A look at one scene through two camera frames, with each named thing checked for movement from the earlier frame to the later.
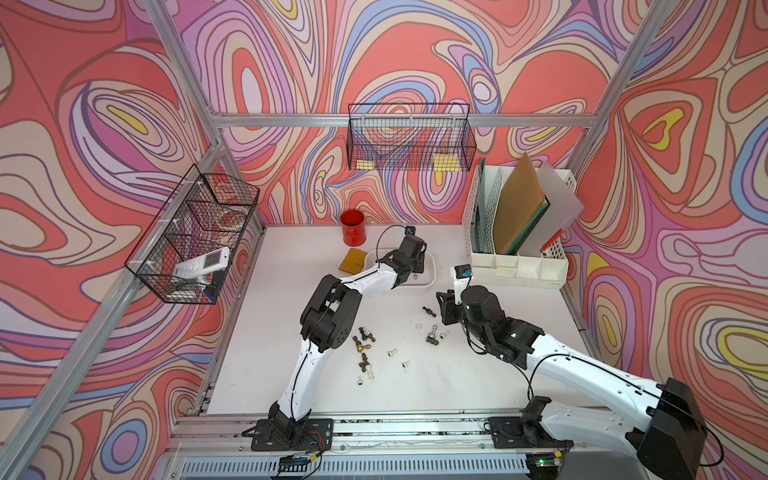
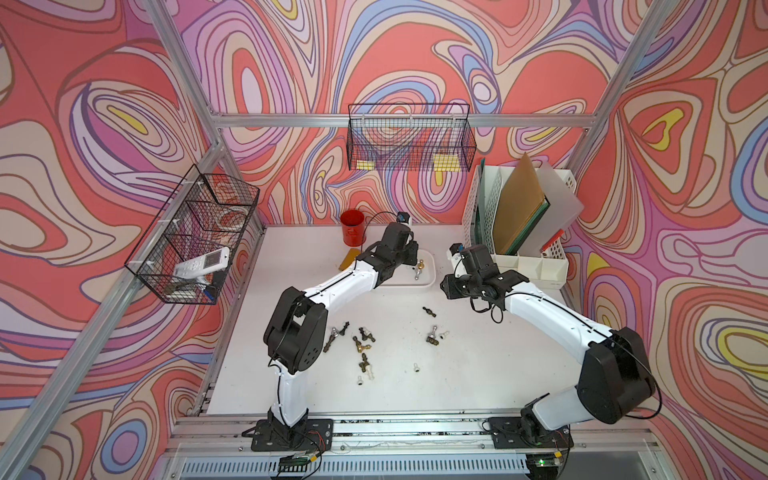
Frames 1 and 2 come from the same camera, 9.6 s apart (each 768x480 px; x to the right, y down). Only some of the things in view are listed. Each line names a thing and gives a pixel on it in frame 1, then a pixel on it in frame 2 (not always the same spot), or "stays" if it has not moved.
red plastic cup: [353, 228] stays
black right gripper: [447, 306] to [449, 289]
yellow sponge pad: [353, 261] stays
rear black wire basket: [410, 137] stays
